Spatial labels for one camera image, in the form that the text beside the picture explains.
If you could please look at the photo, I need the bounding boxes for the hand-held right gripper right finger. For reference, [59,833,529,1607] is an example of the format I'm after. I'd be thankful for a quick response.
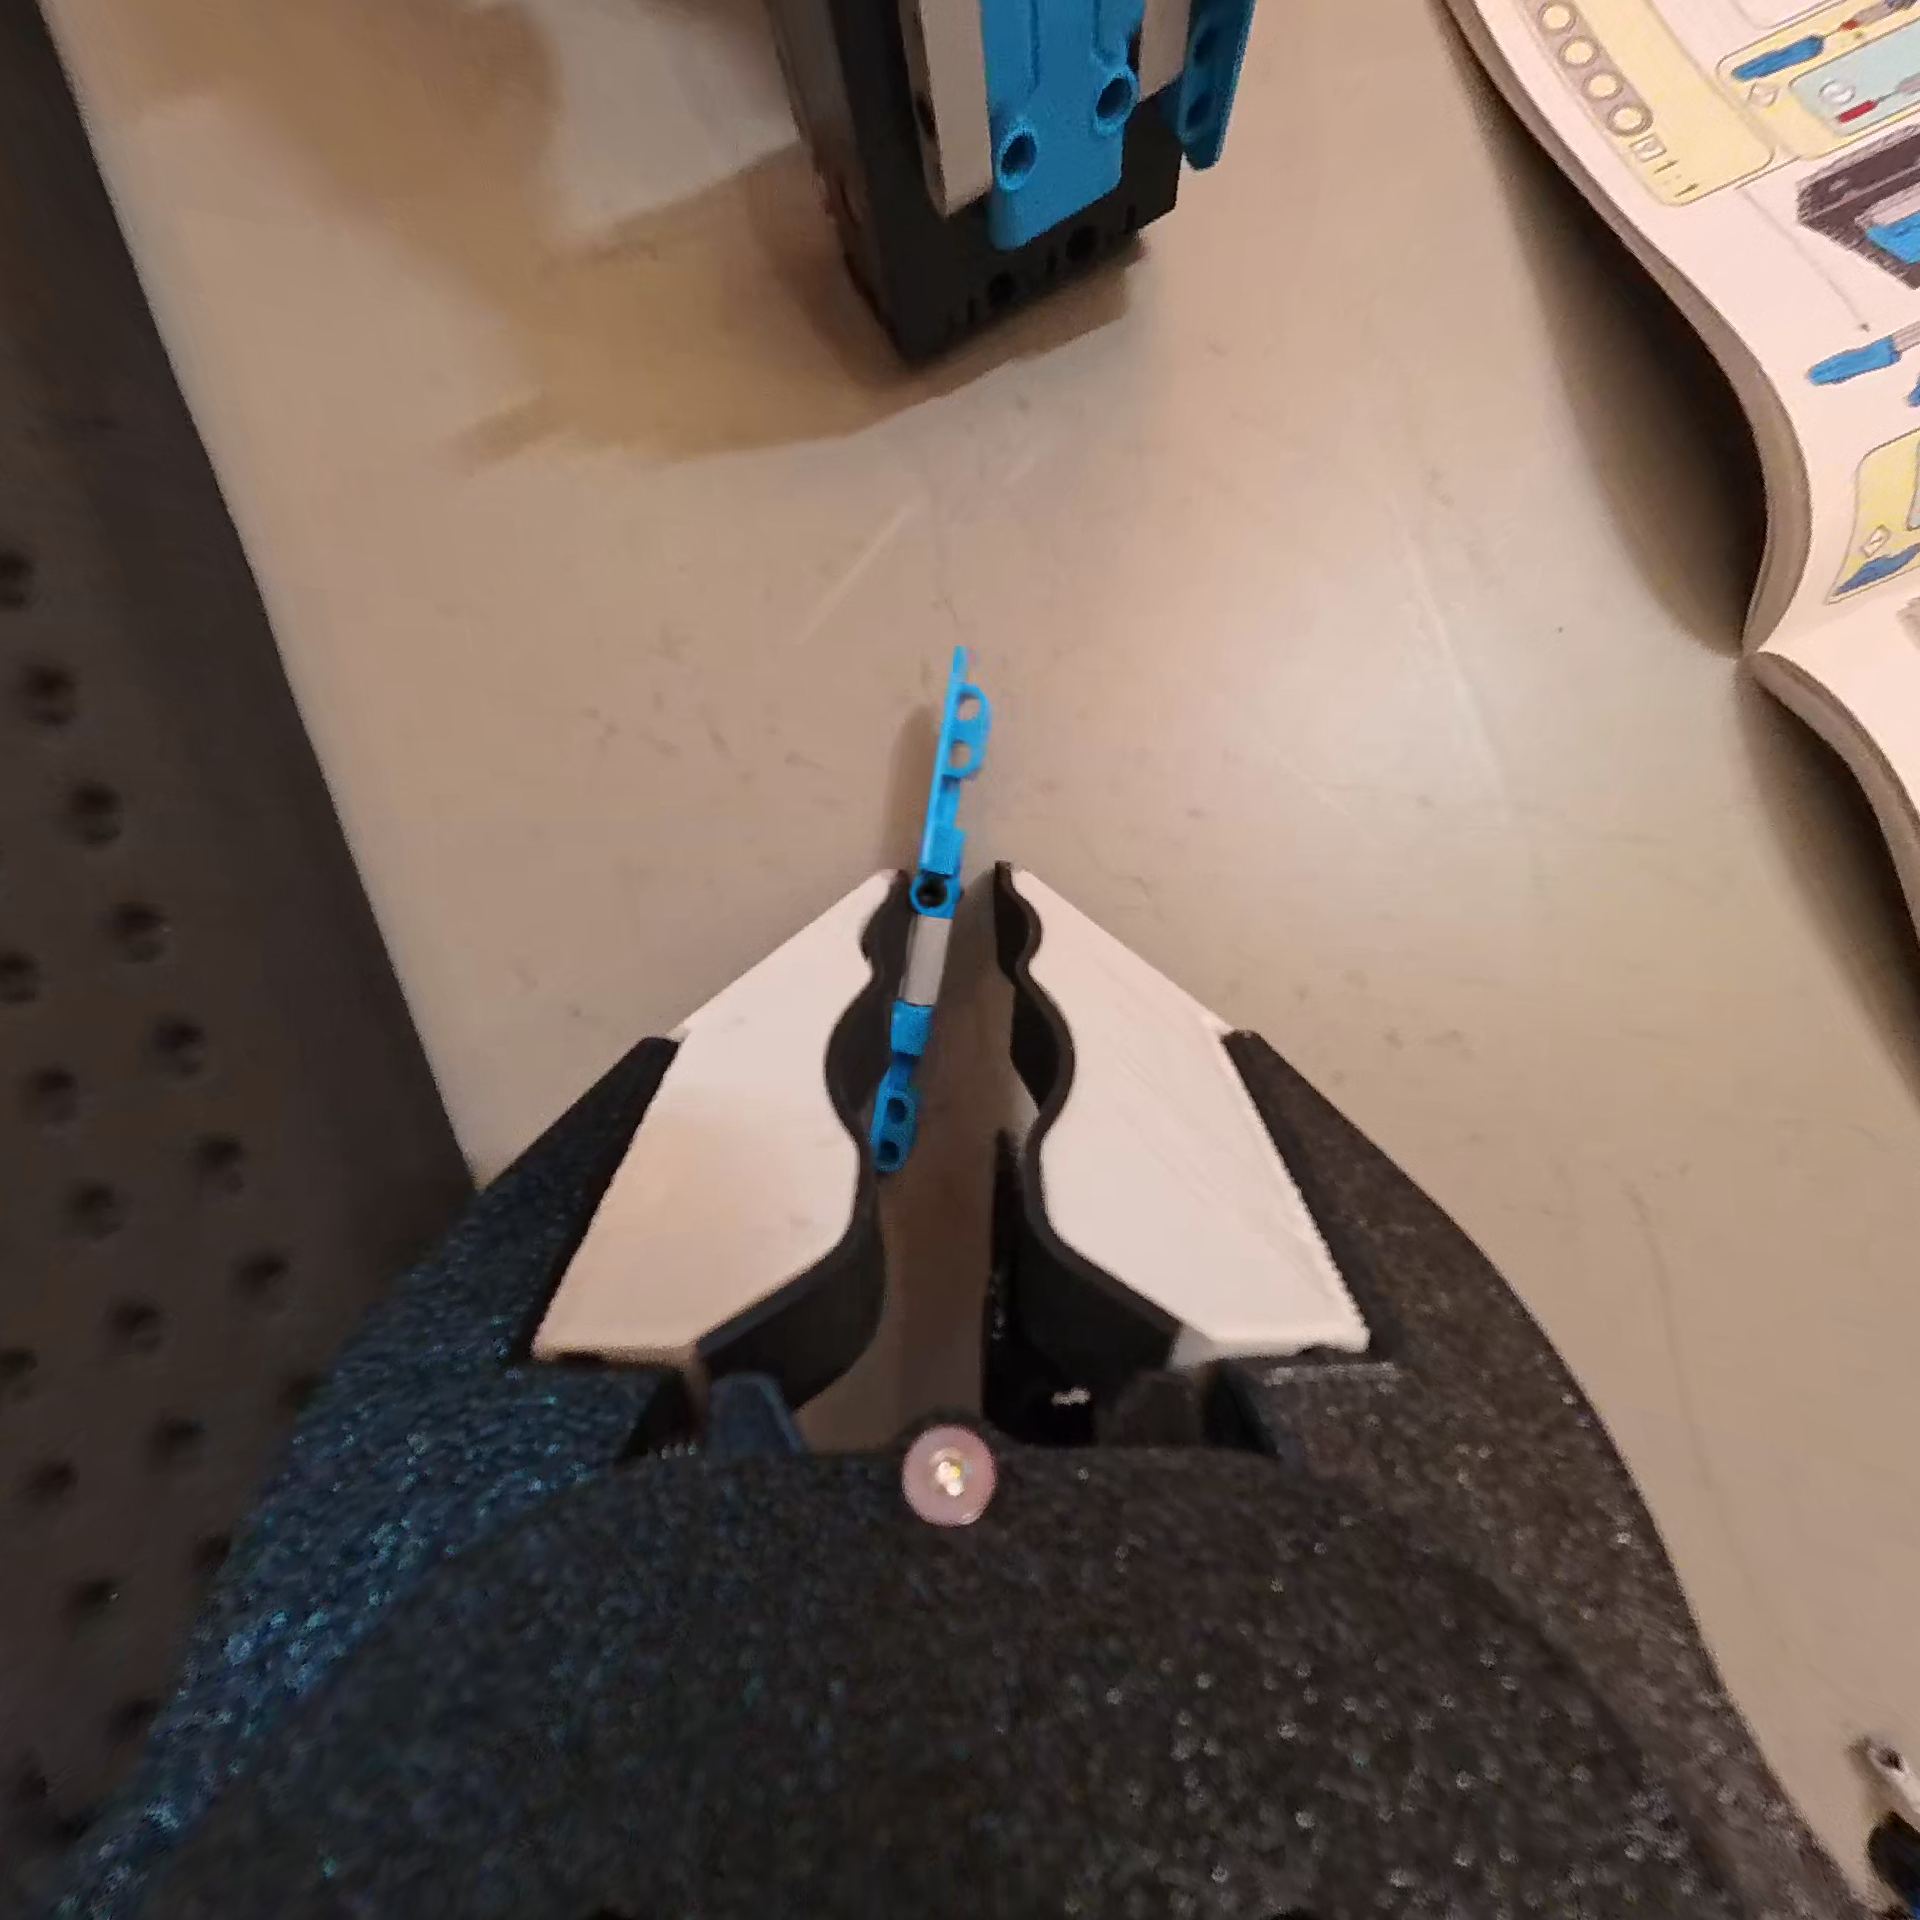
[986,865,1379,1413]

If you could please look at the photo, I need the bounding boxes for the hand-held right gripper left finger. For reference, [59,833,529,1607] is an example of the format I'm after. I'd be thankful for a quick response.
[529,871,912,1413]

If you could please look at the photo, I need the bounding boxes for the blue grey axle assembly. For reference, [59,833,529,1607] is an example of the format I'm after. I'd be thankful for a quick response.
[867,885,963,1173]

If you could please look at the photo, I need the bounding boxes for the black blue brick model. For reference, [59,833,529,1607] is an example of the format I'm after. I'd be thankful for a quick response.
[762,0,1265,373]

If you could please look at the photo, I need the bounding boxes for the grey desk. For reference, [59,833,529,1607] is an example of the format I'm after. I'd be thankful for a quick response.
[45,0,1920,1920]

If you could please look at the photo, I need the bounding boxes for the black perforated panel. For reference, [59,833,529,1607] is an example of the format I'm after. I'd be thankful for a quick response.
[0,0,487,1920]

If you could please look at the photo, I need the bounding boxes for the instruction booklet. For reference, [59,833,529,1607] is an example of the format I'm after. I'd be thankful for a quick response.
[1440,0,1920,937]

